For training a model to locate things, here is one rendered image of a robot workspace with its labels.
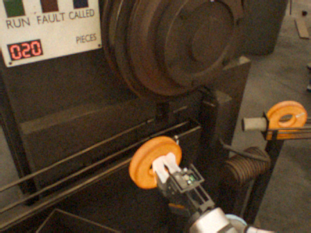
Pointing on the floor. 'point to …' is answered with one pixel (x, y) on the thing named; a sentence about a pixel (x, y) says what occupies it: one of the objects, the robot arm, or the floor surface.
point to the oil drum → (264, 26)
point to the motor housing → (239, 179)
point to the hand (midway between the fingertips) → (156, 157)
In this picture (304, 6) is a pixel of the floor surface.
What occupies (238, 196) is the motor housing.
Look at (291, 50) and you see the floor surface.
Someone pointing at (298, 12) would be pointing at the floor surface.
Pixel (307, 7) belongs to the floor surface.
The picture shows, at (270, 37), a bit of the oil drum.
